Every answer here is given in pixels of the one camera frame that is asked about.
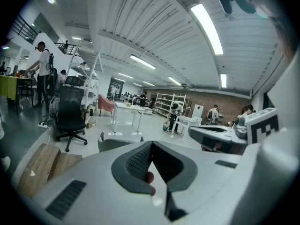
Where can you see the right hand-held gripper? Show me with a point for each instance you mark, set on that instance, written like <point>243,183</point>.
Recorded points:
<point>218,135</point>

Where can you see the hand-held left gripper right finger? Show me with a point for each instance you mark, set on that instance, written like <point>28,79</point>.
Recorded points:
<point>211,177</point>

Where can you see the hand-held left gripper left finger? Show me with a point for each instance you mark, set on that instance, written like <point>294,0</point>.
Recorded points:
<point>98,179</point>

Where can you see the grey office chair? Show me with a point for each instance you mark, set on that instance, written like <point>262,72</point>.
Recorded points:
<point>112,144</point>

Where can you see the black office chair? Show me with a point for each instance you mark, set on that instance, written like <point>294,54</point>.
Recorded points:
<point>70,116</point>

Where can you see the white desk table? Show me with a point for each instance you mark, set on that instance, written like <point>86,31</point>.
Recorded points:
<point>126,106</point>

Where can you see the person's left hand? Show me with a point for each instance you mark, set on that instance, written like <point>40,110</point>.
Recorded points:
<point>151,178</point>

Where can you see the white board panel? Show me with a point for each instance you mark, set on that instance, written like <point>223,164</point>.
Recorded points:
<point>198,112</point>

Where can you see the small white side table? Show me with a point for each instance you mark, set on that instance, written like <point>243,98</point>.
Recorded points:
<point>187,119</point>

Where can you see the teal bucket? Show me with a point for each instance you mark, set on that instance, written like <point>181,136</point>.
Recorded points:
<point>166,126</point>

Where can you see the ceiling tube light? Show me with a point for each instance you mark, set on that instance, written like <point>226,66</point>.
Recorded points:
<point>207,29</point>
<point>223,80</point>
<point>174,81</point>
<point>143,62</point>

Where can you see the white open shelf unit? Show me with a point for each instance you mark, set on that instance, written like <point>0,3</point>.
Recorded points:
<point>173,102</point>

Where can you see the small cardboard box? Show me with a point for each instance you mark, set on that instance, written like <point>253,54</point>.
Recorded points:
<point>91,124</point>

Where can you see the pink armchair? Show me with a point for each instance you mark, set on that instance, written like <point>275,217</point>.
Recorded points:
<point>105,103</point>

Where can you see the white power strip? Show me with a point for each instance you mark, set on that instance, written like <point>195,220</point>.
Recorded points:
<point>42,125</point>

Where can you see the white metal shelving rack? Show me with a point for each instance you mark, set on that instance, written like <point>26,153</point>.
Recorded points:
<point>87,95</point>

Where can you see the white floor fan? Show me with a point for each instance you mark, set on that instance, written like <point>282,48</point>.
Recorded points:
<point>54,105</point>

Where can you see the yellow-green cloth table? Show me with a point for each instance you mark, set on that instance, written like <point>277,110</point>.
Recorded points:
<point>8,85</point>

